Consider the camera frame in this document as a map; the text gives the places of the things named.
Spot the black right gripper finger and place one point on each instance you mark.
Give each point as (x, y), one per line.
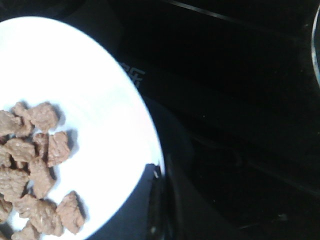
(163, 213)

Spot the light blue plate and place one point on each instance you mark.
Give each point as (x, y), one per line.
(114, 144)

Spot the brown meat pieces pile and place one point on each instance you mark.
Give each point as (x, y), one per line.
(27, 154)

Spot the black glass cooktop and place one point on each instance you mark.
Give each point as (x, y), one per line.
(231, 87)

